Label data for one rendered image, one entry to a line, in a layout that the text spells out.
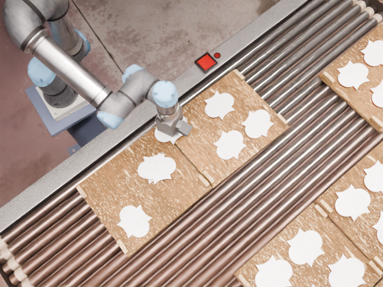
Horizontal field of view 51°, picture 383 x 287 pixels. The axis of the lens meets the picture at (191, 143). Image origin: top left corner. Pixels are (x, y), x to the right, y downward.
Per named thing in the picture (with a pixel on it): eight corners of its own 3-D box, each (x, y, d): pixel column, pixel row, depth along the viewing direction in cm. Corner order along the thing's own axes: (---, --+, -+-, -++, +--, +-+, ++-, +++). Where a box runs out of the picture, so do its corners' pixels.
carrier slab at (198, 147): (159, 125, 168) (159, 124, 166) (233, 70, 176) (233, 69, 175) (213, 188, 158) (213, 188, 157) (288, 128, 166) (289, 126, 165)
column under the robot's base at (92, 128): (66, 150, 263) (7, 86, 181) (117, 119, 269) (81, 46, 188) (95, 197, 252) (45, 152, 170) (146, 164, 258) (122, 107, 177)
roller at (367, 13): (19, 286, 151) (13, 286, 147) (367, 8, 192) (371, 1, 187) (25, 297, 150) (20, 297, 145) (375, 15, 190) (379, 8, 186)
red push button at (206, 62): (196, 62, 178) (196, 61, 177) (207, 55, 180) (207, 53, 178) (205, 72, 177) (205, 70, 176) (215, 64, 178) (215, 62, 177)
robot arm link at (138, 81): (111, 83, 126) (138, 102, 123) (134, 57, 128) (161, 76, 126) (117, 94, 133) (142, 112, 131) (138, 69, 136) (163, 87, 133)
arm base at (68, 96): (37, 91, 176) (28, 81, 166) (65, 70, 178) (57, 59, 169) (57, 115, 172) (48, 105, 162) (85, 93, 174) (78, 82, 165)
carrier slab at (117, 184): (76, 187, 159) (74, 187, 158) (157, 126, 168) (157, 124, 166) (129, 257, 150) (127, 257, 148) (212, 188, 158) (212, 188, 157)
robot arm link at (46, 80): (32, 85, 166) (17, 69, 153) (54, 61, 169) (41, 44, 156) (53, 101, 163) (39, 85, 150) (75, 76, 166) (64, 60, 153)
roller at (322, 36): (12, 275, 152) (6, 275, 148) (359, 2, 193) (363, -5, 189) (19, 286, 151) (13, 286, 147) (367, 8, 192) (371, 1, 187)
